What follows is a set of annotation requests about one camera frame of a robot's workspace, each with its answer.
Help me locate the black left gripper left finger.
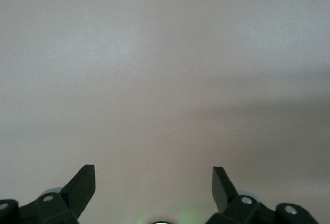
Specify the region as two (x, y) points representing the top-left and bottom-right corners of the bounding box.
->
(0, 164), (96, 224)

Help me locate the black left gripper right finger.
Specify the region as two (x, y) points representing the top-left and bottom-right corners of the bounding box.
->
(206, 166), (319, 224)

